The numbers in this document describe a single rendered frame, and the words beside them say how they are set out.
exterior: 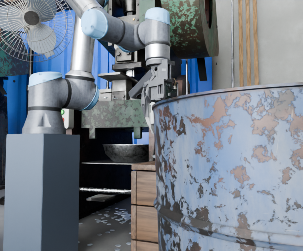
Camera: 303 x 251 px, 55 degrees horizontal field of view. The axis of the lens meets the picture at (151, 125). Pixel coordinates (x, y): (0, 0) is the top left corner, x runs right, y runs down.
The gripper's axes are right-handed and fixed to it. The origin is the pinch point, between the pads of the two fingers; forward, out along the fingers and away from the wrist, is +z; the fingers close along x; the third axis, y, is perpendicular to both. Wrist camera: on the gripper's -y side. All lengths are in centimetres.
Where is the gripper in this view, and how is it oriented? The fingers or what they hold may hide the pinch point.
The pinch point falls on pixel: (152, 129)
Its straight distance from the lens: 86.5
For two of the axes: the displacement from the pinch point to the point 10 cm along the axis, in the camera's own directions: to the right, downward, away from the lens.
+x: 6.5, 0.4, 7.6
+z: 0.0, 10.0, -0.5
